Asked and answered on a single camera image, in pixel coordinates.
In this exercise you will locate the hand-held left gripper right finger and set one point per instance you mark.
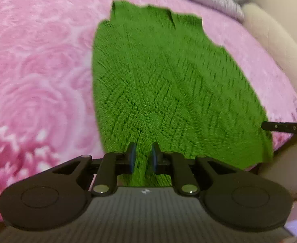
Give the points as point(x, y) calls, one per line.
point(155, 157)

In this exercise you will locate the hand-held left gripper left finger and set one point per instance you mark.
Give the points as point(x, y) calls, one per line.
point(132, 157)

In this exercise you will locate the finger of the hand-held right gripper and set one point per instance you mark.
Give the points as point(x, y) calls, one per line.
point(284, 127)

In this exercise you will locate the green knitted sweater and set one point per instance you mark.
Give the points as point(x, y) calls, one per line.
point(163, 81)

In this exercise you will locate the pink floral bed blanket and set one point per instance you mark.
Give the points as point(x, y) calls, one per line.
point(37, 81)

